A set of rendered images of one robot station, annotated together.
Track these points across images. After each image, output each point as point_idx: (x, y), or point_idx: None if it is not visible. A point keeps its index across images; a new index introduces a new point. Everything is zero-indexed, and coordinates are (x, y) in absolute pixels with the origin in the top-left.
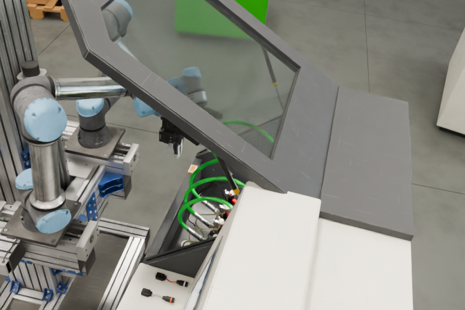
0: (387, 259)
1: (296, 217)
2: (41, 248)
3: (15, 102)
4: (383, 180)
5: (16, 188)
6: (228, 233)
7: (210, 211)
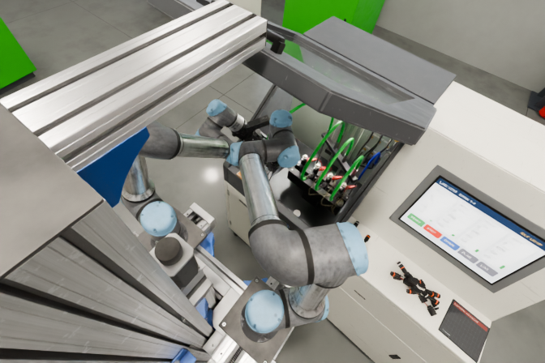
0: (466, 96)
1: (460, 113)
2: None
3: (319, 276)
4: (409, 63)
5: (201, 342)
6: (474, 155)
7: (271, 184)
